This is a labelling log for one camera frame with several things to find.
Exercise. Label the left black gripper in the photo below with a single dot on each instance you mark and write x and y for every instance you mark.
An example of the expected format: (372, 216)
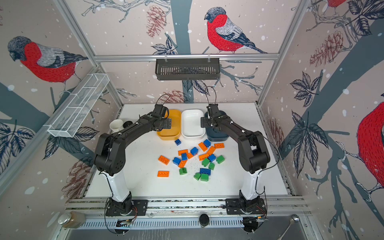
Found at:
(167, 124)

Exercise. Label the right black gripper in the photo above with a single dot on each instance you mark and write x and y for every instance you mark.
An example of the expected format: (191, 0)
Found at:
(205, 122)

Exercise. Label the orange lego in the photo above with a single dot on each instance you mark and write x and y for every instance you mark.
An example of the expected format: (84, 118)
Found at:
(203, 147)
(164, 160)
(219, 146)
(182, 164)
(163, 174)
(182, 152)

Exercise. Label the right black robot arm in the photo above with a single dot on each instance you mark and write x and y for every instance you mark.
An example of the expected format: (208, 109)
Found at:
(253, 152)

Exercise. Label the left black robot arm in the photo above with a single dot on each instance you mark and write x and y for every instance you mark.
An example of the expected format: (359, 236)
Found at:
(110, 153)

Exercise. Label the dark teal plastic bin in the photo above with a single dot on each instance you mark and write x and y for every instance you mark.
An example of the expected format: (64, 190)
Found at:
(215, 135)

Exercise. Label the yellow plastic bin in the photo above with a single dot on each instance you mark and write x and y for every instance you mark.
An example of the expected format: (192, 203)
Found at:
(174, 132)

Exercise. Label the white plastic bin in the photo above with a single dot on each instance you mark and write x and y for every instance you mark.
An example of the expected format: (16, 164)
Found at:
(191, 124)

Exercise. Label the glass grinder black cap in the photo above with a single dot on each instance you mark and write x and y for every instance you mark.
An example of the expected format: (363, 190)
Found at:
(127, 124)

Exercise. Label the white ceramic mug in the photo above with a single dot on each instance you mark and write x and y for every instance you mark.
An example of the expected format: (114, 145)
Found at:
(116, 125)

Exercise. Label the blue flat lego front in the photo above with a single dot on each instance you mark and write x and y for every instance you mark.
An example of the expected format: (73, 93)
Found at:
(205, 171)

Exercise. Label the black round knob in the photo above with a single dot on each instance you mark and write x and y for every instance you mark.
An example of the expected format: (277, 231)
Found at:
(204, 220)

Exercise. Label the metal ladle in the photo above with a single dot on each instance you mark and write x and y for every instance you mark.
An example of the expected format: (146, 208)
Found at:
(292, 220)

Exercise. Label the glass jar metal lid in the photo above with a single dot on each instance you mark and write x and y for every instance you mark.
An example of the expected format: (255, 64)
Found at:
(72, 220)

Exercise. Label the black wire basket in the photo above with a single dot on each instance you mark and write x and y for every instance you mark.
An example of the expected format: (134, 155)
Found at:
(187, 69)

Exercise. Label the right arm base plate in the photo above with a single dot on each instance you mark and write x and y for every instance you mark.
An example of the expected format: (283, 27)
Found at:
(241, 206)

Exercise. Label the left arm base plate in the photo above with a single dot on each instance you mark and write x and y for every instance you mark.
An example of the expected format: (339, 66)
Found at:
(128, 207)

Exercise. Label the white wire mesh tray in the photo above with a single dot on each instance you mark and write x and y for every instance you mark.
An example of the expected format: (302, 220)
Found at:
(71, 118)

